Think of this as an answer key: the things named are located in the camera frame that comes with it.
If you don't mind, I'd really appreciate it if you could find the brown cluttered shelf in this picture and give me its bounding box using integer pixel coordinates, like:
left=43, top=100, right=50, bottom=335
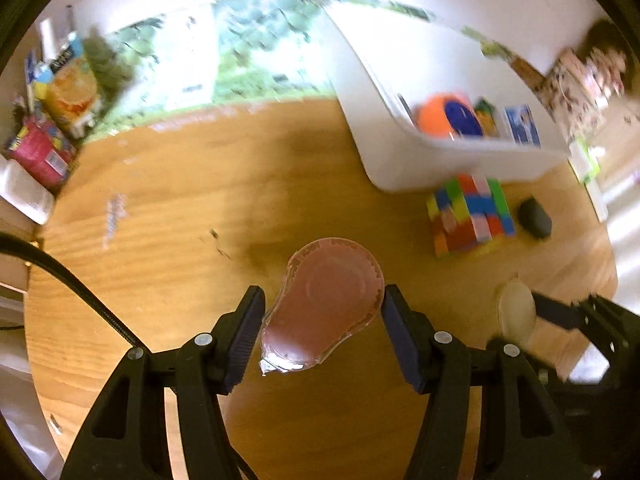
left=545, top=20, right=631, bottom=126

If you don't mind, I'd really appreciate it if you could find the multicoloured puzzle cube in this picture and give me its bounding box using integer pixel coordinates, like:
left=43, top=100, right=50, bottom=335
left=426, top=174, right=517, bottom=258

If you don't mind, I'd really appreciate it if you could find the blue white carton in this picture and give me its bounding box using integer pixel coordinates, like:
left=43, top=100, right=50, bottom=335
left=24, top=50, right=51, bottom=106

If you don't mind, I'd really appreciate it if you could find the pink packet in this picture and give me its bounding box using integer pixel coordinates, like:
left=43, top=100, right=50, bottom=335
left=5, top=117, right=76, bottom=191

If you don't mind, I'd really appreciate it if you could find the white plastic container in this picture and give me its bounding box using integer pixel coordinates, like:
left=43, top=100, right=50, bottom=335
left=0, top=157, right=55, bottom=223

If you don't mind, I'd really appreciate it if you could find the white plastic bin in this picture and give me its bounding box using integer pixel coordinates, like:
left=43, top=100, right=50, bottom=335
left=325, top=7, right=571, bottom=193

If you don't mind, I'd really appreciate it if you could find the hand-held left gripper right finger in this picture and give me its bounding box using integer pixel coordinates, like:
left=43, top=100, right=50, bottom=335
left=382, top=284, right=596, bottom=480

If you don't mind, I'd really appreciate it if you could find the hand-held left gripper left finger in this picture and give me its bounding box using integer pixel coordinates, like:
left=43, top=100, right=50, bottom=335
left=60, top=285, right=266, bottom=480

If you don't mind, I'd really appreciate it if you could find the green white box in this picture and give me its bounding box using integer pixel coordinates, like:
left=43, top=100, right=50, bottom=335
left=570, top=140, right=608, bottom=183

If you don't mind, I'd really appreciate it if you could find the orange round toy blue top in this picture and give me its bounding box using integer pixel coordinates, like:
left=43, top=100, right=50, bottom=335
left=417, top=92, right=485, bottom=140

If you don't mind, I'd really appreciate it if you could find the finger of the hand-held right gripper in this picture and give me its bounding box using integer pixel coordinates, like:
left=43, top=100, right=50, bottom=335
left=532, top=290, right=591, bottom=332

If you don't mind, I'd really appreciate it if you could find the cream round compact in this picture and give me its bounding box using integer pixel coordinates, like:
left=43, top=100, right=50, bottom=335
left=497, top=280, right=538, bottom=351

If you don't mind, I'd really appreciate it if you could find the small green plant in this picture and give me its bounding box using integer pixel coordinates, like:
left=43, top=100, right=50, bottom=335
left=82, top=30, right=133, bottom=96

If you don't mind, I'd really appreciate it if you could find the green floral printed cloth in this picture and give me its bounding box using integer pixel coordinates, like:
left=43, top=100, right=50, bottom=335
left=95, top=0, right=531, bottom=136

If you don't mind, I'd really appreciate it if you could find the black cable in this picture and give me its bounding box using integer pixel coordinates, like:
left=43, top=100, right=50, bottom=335
left=0, top=232, right=143, bottom=351

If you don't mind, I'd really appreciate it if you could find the black power adapter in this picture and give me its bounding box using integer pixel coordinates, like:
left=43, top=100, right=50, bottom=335
left=516, top=197, right=553, bottom=238

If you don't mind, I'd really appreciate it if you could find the white bottle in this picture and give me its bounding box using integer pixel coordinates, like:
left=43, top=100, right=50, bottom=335
left=39, top=5, right=76, bottom=61

